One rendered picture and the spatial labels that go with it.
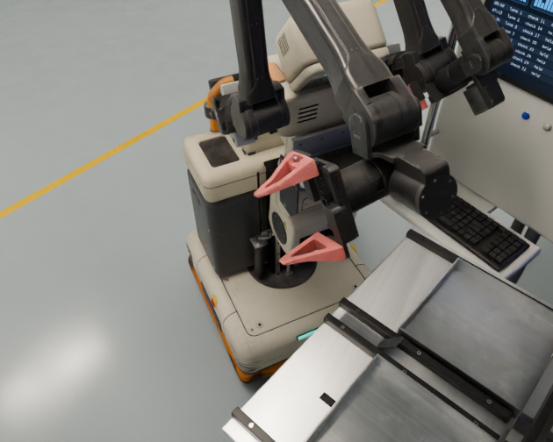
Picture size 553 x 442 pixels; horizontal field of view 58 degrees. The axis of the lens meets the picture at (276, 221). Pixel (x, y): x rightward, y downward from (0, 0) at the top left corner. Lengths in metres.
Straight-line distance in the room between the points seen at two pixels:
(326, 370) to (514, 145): 0.79
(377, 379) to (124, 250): 1.69
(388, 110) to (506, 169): 0.93
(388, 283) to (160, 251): 1.47
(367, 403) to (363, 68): 0.66
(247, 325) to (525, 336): 0.97
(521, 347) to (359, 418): 0.39
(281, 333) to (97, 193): 1.44
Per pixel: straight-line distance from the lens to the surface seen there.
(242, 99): 1.01
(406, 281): 1.23
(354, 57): 0.66
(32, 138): 3.39
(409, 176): 0.61
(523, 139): 1.46
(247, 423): 1.01
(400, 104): 0.64
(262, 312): 1.86
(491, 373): 1.16
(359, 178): 0.63
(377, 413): 1.05
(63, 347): 2.28
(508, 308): 1.26
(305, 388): 1.06
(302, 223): 1.43
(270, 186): 0.60
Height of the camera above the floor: 1.84
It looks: 46 degrees down
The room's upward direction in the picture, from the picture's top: straight up
